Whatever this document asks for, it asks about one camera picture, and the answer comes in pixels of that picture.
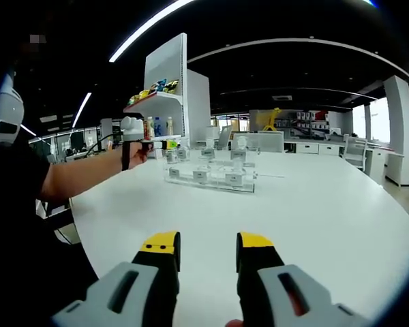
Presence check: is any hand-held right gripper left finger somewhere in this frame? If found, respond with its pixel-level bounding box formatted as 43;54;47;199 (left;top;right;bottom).
50;230;181;327

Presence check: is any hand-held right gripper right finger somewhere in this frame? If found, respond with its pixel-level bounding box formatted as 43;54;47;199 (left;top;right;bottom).
236;232;371;327

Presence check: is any clear acrylic reagent rack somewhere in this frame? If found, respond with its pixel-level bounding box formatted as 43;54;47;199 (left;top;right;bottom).
162;146;260;194

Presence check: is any display rack of boxes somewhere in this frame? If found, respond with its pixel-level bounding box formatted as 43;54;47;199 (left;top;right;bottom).
286;109;330;134

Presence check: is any person's left hand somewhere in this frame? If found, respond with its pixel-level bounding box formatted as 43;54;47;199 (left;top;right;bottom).
127;140;151;170

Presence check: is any pile of snack packets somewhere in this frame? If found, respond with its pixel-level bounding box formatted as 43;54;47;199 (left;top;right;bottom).
127;78;180;105

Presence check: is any grey office chair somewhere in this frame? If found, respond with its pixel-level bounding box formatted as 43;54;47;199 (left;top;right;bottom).
217;125;233;144

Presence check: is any white display shelf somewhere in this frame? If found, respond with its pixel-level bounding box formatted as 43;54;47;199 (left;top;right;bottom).
122;33;189;161

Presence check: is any white mesh panel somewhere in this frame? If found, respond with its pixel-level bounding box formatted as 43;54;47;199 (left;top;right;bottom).
232;131;285;153

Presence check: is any person's black clothed torso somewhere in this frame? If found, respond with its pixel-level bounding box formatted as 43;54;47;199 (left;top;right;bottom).
0;136;100;327

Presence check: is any white worn device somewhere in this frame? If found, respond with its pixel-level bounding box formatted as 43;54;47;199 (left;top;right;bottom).
0;73;25;147

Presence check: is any white cabinet row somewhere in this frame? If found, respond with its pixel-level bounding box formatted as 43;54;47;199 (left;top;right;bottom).
284;138;405;187

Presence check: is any white mesh chair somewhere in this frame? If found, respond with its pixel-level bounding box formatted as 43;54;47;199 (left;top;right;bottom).
340;134;369;171

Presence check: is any black wrist strap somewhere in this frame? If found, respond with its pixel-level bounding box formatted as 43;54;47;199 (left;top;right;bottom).
121;141;131;171

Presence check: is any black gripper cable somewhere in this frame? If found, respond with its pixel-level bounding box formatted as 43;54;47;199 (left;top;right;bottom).
83;134;123;159

